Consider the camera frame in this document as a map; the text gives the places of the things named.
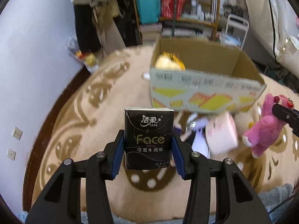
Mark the pink swirl roll squishy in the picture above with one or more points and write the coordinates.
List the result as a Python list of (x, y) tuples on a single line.
[(221, 134)]

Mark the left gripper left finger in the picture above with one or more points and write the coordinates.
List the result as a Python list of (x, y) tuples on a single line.
[(59, 201)]

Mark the pink bear plush toy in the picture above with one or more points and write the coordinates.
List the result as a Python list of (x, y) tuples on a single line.
[(266, 131)]

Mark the plastic bag of toys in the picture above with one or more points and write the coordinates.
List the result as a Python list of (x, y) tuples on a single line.
[(88, 59)]

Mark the green pole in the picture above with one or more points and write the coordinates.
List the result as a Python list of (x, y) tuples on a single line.
[(174, 18)]

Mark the stack of books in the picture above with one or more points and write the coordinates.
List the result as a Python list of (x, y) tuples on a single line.
[(150, 33)]

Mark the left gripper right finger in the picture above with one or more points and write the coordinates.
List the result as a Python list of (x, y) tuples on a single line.
[(236, 200)]

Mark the white quilted bedding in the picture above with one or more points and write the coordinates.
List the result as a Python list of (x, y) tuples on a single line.
[(273, 23)]

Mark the upper wall socket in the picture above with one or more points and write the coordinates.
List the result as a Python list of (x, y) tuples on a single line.
[(17, 133)]

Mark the black Face tissue pack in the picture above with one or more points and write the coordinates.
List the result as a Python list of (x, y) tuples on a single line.
[(148, 138)]

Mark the lower wall socket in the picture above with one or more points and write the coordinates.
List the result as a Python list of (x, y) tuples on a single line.
[(11, 154)]

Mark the white fluffy ball plush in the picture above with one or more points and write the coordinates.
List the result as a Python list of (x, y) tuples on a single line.
[(242, 121)]

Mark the wall socket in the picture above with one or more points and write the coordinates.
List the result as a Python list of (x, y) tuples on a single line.
[(17, 133), (11, 154)]

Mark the red patterned gift bag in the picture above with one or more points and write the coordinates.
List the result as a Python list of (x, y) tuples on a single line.
[(167, 8)]

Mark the white rolling cart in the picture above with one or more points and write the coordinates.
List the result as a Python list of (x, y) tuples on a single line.
[(235, 32)]

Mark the open cardboard box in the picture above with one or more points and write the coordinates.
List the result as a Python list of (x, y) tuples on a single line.
[(216, 78)]

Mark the teal bag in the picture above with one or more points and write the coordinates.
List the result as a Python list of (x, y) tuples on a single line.
[(149, 11)]

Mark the white-haired purple doll plush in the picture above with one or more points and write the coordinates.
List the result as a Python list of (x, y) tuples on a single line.
[(191, 129)]

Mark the beige trench coat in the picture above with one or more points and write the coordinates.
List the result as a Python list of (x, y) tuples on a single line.
[(106, 30)]

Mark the wooden bookshelf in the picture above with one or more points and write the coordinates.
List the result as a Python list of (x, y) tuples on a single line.
[(176, 18)]

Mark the yellow dog plush toy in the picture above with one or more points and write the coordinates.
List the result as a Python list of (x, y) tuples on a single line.
[(169, 61)]

